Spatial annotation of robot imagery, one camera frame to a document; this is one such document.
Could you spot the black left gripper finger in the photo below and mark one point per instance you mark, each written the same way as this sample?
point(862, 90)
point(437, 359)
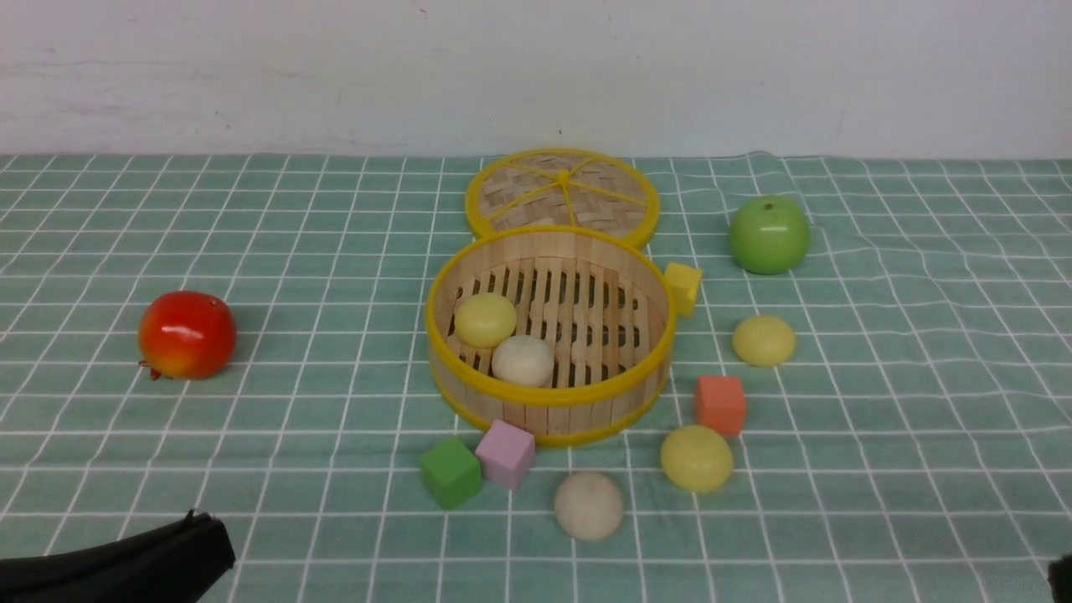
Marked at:
point(177, 562)

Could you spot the yellow bun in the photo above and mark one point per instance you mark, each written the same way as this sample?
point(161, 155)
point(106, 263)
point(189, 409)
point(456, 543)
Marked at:
point(764, 340)
point(484, 320)
point(696, 459)

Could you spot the orange cube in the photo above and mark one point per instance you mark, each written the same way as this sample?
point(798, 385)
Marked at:
point(719, 404)

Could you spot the bamboo steamer tray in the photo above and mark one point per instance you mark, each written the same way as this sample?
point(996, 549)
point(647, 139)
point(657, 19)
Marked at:
point(604, 308)

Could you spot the green apple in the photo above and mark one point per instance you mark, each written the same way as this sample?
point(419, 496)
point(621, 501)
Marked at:
point(769, 235)

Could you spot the green cube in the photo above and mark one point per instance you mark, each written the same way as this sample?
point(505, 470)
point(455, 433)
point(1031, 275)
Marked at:
point(451, 473)

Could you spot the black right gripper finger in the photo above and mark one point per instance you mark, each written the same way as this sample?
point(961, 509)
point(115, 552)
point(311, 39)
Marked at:
point(1060, 579)

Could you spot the pink cube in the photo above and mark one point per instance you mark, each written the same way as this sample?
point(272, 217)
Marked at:
point(506, 453)

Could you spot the woven bamboo steamer lid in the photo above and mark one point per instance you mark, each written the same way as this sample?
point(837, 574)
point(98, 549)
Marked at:
point(565, 187)

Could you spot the yellow cube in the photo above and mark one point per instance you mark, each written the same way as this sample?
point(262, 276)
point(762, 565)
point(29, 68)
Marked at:
point(684, 283)

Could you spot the green checkered tablecloth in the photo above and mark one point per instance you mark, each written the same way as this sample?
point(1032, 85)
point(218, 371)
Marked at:
point(915, 448)

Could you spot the red pomegranate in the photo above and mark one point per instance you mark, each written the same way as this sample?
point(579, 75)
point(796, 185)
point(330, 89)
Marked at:
point(186, 335)

